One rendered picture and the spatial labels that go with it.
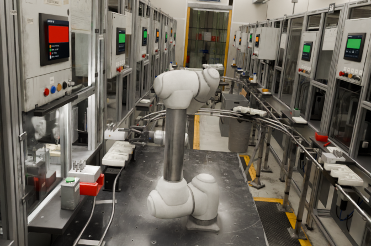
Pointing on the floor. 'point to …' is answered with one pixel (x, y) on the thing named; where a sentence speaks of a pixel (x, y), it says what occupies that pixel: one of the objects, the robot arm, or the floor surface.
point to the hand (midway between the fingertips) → (123, 134)
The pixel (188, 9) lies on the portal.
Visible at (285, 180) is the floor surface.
